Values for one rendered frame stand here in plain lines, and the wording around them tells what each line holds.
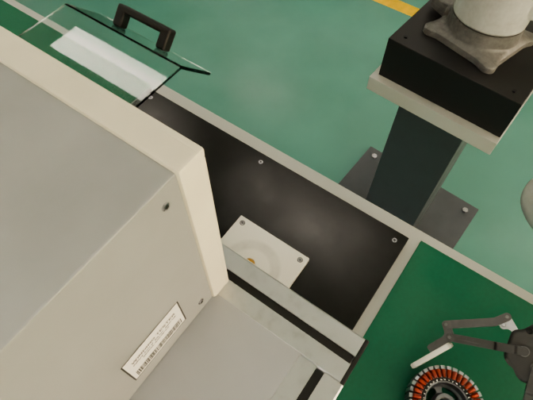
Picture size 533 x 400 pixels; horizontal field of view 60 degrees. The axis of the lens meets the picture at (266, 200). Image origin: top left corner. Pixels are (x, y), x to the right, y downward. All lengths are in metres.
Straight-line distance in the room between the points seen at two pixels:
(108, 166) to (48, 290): 0.07
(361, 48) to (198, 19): 0.83
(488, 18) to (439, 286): 0.53
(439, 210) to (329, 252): 1.06
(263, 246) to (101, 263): 0.59
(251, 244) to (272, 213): 0.08
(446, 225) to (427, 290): 0.98
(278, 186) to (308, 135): 1.08
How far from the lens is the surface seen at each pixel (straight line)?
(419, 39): 1.11
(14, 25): 1.41
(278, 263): 0.81
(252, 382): 0.42
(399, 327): 0.84
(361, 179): 1.85
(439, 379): 0.80
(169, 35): 0.76
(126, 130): 0.28
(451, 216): 1.86
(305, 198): 0.89
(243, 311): 0.43
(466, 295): 0.89
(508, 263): 1.87
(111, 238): 0.25
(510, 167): 2.11
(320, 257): 0.83
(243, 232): 0.84
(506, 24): 1.07
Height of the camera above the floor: 1.53
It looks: 59 degrees down
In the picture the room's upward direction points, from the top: straight up
